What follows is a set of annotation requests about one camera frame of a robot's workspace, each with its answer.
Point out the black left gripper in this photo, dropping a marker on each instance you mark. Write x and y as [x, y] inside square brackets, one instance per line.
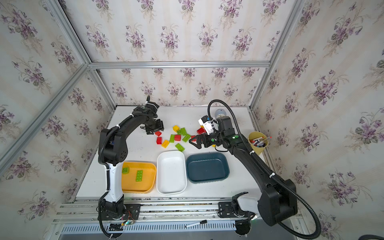
[156, 125]

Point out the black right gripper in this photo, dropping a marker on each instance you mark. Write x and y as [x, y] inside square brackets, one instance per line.
[204, 139]

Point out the yellow lego brick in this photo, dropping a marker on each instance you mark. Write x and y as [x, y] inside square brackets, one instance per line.
[165, 143]
[176, 128]

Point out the long green lego brick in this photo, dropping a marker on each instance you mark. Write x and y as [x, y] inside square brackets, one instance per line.
[139, 175]

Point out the small green lego brick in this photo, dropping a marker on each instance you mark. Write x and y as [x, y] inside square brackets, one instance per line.
[125, 170]

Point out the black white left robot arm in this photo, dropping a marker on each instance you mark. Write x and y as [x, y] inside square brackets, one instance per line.
[113, 151]

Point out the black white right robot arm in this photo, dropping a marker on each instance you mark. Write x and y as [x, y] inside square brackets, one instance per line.
[279, 198]

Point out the dark teal plastic tray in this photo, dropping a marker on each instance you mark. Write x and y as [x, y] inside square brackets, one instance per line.
[207, 167]

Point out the small white alarm clock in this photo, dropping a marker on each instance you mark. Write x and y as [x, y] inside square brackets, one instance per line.
[220, 113]

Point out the white plastic tray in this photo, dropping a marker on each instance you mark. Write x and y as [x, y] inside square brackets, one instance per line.
[171, 173]

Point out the yellow pen cup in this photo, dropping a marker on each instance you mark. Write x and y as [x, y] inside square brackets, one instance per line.
[258, 142]

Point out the yellow plastic tray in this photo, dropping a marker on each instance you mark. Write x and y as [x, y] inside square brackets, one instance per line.
[129, 184]

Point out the black marker pen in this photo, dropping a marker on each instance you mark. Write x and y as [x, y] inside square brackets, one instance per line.
[196, 224]

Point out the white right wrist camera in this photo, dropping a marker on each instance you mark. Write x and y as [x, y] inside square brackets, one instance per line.
[208, 124]

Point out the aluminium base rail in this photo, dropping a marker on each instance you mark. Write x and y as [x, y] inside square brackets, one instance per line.
[151, 215]

